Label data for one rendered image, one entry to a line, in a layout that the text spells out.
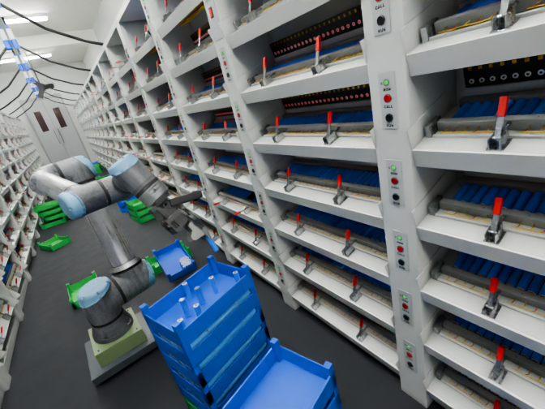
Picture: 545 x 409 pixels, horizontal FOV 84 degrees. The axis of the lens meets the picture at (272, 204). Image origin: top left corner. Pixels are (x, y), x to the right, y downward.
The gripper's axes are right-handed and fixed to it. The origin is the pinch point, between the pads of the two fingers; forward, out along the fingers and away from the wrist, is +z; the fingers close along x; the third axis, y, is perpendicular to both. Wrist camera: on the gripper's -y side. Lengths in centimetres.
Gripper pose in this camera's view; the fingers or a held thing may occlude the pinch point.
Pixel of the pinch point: (208, 234)
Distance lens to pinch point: 108.2
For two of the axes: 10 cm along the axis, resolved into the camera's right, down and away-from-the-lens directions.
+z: 6.7, 6.9, 2.7
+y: -5.2, 7.0, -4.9
